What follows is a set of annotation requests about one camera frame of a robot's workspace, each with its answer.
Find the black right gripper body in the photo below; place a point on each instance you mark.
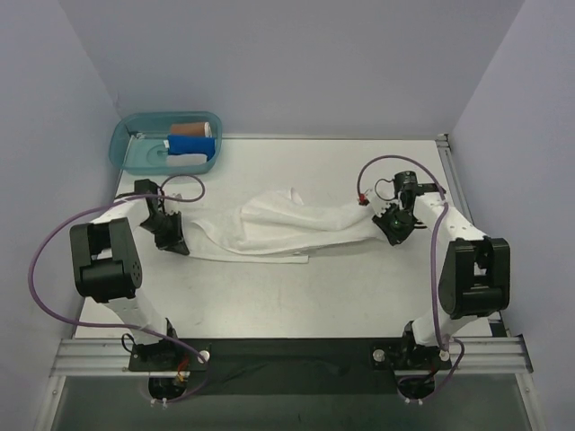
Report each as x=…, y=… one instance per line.
x=386, y=225

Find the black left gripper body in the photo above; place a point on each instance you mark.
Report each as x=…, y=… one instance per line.
x=169, y=233

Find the white terry towel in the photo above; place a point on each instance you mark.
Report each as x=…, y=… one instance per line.
x=275, y=227

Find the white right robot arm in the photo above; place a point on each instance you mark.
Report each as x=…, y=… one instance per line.
x=470, y=270

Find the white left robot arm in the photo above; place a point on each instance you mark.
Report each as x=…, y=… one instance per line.
x=107, y=268

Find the white rolled towel in bin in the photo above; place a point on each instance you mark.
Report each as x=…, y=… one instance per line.
x=186, y=159

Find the teal plastic bin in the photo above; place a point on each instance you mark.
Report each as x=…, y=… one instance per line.
x=139, y=142

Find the blue rolled towel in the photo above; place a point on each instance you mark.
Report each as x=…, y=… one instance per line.
x=180, y=144

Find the brown rolled towel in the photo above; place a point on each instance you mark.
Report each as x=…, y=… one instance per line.
x=202, y=129

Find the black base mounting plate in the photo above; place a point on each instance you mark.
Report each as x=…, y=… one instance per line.
x=290, y=367

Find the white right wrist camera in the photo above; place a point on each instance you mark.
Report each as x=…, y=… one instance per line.
x=380, y=203

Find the aluminium front rail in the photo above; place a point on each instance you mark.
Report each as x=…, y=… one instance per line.
x=474, y=355

